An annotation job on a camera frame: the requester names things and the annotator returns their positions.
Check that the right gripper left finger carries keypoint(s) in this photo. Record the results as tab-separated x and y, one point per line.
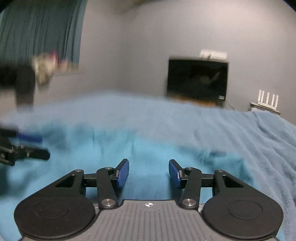
71	204

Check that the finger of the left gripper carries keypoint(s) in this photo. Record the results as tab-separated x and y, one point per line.
29	137
23	152

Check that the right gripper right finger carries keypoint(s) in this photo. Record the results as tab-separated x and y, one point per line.
236	210

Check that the teal hooded jacket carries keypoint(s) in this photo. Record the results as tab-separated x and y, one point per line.
87	148

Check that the black hanging garment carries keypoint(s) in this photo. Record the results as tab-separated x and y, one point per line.
21	79

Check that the cream fleece garment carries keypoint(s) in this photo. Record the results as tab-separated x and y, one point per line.
44	66

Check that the blue bed blanket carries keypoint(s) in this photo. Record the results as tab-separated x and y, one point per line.
265	141

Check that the pink object on sill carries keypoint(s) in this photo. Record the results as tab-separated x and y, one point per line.
60	64

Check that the teal window curtain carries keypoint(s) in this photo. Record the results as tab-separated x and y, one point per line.
32	28

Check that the white wifi router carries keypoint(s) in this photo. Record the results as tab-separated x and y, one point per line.
265	102

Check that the black monitor screen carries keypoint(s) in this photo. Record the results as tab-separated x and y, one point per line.
197	79

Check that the white wall power strip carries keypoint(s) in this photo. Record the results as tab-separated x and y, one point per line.
211	54

